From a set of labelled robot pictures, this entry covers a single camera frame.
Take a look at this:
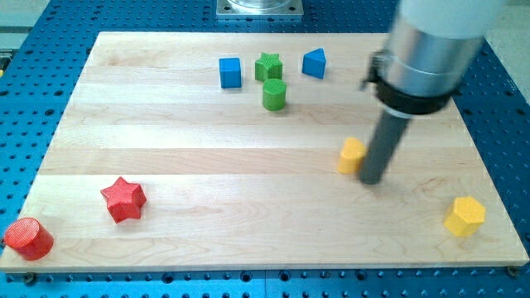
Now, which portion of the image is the yellow heart block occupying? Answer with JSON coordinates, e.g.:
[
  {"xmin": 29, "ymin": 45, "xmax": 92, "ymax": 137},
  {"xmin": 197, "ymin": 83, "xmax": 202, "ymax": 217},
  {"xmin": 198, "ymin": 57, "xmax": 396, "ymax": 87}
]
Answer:
[{"xmin": 337, "ymin": 137, "xmax": 367, "ymax": 174}]

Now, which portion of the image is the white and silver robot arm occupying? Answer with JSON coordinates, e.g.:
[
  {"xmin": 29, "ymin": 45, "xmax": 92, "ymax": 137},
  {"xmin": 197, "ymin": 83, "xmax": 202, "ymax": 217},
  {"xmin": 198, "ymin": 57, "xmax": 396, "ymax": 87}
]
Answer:
[{"xmin": 364, "ymin": 0, "xmax": 506, "ymax": 119}]

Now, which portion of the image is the green cylinder block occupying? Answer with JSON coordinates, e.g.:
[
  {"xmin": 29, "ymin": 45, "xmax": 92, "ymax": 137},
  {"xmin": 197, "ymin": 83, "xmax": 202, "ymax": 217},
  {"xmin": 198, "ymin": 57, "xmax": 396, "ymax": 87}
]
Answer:
[{"xmin": 262, "ymin": 79, "xmax": 287, "ymax": 111}]

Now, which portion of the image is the green star block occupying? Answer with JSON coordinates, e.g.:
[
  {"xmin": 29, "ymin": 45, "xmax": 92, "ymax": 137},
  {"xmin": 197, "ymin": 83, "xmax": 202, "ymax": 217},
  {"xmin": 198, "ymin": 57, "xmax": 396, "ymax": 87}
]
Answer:
[{"xmin": 254, "ymin": 53, "xmax": 283, "ymax": 82}]

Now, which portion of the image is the light wooden board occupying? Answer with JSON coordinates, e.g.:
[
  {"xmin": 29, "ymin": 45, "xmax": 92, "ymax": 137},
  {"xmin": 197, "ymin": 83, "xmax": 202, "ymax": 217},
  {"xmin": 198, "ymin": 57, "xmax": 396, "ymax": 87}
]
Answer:
[{"xmin": 1, "ymin": 31, "xmax": 528, "ymax": 272}]

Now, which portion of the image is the blue cube block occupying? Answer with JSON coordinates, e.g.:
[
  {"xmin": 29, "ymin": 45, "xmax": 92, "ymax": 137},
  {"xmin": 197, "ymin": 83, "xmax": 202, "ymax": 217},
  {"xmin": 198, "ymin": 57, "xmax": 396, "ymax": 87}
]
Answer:
[{"xmin": 219, "ymin": 58, "xmax": 242, "ymax": 89}]

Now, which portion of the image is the blue triangular prism block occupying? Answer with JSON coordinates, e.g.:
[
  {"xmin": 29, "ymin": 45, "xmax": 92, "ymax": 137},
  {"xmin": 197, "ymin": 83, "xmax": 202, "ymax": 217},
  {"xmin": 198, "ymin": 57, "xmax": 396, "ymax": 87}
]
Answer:
[{"xmin": 301, "ymin": 48, "xmax": 326, "ymax": 79}]

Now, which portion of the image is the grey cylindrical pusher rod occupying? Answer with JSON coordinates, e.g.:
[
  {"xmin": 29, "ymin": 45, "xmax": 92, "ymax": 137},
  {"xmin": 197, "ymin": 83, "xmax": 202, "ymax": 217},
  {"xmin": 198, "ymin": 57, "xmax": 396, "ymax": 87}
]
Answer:
[{"xmin": 359, "ymin": 110, "xmax": 412, "ymax": 185}]

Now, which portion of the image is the red star block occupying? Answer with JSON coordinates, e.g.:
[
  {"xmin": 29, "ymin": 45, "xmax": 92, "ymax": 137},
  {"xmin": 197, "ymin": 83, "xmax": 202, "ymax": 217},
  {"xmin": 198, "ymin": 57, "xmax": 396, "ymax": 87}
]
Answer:
[{"xmin": 100, "ymin": 176, "xmax": 147, "ymax": 224}]

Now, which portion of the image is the yellow hexagon block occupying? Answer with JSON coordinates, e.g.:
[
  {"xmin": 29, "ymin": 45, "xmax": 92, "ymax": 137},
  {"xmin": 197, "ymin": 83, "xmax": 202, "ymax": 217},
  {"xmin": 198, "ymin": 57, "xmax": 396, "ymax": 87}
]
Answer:
[{"xmin": 443, "ymin": 196, "xmax": 486, "ymax": 237}]

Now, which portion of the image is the blue perforated table plate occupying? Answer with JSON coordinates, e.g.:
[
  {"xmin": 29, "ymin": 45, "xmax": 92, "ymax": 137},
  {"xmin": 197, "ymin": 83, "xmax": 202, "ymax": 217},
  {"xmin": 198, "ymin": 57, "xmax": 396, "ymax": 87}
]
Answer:
[{"xmin": 1, "ymin": 0, "xmax": 529, "ymax": 298}]

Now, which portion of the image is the red cylinder block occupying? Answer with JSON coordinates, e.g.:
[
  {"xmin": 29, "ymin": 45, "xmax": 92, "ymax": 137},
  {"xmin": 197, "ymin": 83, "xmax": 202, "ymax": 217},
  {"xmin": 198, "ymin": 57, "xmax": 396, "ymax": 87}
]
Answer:
[{"xmin": 4, "ymin": 218, "xmax": 54, "ymax": 261}]

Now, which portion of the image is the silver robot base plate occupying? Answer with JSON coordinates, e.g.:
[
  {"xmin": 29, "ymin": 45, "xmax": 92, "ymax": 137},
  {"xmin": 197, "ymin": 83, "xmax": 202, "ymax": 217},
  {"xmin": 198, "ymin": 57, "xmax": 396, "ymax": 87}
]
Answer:
[{"xmin": 215, "ymin": 0, "xmax": 304, "ymax": 17}]

